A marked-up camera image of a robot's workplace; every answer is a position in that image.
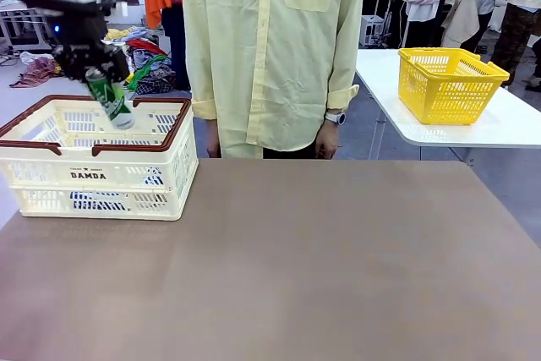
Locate person's left hand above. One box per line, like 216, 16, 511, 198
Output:
315, 123, 339, 160

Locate dark hanging trousers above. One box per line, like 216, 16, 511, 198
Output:
161, 4, 192, 92

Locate grey work table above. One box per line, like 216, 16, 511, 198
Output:
0, 0, 58, 52

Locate brownish fabric pile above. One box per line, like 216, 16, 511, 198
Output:
10, 51, 64, 88

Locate checked dark fabric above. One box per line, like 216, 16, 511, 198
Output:
134, 75, 175, 96

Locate mixed clothes pile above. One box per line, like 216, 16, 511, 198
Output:
105, 26, 177, 96

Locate yellow plastic basket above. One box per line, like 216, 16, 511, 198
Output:
396, 46, 511, 127

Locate black trousers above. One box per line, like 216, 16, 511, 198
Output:
262, 136, 326, 160

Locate white computer case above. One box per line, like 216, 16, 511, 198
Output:
359, 14, 385, 47

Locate person's right forearm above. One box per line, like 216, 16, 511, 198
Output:
182, 39, 218, 121

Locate green cloth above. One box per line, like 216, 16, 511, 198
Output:
126, 54, 171, 90

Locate person in yellow shirt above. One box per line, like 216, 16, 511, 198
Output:
181, 0, 368, 160

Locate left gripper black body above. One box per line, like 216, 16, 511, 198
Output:
51, 8, 112, 57

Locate person's right hand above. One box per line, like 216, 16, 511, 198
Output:
205, 118, 222, 158

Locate beige coat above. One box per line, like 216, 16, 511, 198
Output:
441, 0, 481, 48

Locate person's left forearm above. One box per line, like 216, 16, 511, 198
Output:
325, 39, 361, 113

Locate white side table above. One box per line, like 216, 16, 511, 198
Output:
355, 48, 541, 159

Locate cream shopping basket brown handles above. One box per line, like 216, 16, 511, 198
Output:
0, 95, 199, 222

